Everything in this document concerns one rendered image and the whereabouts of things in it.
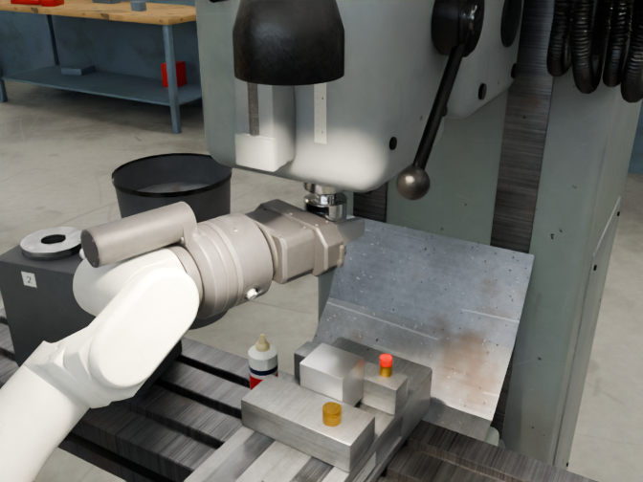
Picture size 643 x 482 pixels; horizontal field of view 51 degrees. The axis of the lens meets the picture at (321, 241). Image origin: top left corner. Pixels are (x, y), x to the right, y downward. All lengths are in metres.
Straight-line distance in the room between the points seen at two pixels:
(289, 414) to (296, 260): 0.21
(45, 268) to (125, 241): 0.43
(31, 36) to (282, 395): 7.17
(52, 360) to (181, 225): 0.16
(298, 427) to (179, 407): 0.26
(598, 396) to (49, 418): 2.28
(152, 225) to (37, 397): 0.17
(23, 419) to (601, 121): 0.78
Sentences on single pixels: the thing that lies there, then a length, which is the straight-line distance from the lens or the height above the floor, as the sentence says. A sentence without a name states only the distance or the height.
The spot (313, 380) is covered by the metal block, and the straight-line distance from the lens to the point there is 0.83.
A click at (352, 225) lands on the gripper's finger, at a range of 0.73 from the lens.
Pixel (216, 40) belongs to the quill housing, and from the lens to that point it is 0.65.
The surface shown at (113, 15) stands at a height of 0.87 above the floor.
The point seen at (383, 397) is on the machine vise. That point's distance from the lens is 0.86.
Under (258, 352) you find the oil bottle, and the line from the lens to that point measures 0.94.
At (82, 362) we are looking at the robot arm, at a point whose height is 1.23.
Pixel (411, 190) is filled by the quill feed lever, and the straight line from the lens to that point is 0.59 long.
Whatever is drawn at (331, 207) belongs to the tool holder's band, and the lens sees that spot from 0.71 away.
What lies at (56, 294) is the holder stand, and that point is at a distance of 1.02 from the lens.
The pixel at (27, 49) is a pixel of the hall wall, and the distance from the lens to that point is 7.93.
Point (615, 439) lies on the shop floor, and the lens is 2.51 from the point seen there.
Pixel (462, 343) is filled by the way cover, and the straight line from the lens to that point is 1.10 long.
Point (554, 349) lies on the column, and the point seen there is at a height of 0.92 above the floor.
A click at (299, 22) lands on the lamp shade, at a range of 0.42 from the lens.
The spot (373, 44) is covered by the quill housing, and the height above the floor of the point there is 1.45.
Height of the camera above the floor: 1.54
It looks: 25 degrees down
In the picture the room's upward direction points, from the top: straight up
